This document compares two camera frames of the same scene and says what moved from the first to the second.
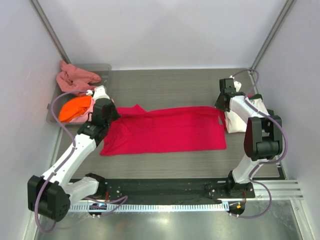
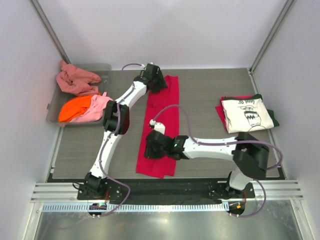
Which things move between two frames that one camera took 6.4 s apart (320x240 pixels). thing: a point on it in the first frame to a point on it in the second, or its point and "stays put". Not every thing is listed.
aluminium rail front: [280, 190] stays put
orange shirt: [72, 107] stays put
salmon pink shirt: [71, 79] stays put
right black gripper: [219, 103] to [151, 148]
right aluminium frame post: [271, 35] stays put
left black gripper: [113, 114] to [158, 81]
